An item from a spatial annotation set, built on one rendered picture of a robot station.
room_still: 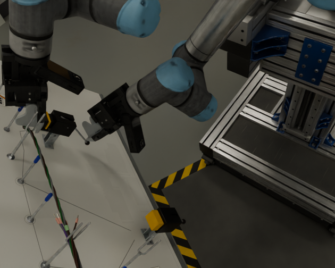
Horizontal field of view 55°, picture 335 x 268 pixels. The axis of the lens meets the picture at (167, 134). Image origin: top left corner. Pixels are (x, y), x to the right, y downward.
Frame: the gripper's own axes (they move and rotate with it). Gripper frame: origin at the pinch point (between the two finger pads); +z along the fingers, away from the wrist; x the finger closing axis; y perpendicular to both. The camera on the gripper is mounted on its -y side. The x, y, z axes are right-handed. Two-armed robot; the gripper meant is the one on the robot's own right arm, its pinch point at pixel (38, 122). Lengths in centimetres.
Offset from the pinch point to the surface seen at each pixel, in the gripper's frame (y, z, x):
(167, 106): -100, 78, -84
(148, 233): -23.7, 16.7, 26.8
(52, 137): -3.6, 5.4, 0.5
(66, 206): -3.3, 7.9, 19.3
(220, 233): -94, 84, 9
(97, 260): -7.2, 9.4, 32.7
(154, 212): -22.4, 6.5, 26.2
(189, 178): -92, 84, -27
